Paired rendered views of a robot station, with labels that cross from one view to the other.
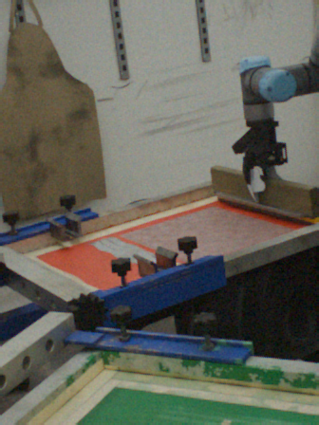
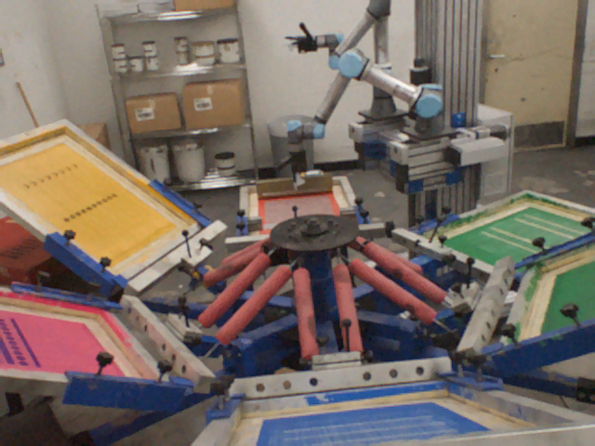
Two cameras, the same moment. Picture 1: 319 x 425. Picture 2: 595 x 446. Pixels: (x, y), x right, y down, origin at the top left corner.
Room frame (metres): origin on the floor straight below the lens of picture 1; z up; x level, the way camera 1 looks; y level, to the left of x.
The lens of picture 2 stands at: (0.70, 2.62, 2.16)
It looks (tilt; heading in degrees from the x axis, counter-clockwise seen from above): 23 degrees down; 298
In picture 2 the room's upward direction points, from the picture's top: 5 degrees counter-clockwise
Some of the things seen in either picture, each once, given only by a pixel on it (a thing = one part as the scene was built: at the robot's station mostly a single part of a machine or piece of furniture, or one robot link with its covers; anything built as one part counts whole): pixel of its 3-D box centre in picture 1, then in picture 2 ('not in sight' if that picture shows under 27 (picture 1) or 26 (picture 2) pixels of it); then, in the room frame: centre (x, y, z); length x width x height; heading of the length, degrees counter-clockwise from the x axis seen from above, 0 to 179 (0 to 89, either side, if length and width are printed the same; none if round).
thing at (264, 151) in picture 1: (264, 143); (297, 161); (2.21, -0.29, 1.14); 0.09 x 0.08 x 0.12; 30
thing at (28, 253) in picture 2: not in sight; (19, 247); (2.99, 0.86, 1.06); 0.61 x 0.46 x 0.12; 0
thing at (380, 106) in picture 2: not in sight; (383, 103); (1.95, -0.92, 1.31); 0.15 x 0.15 x 0.10
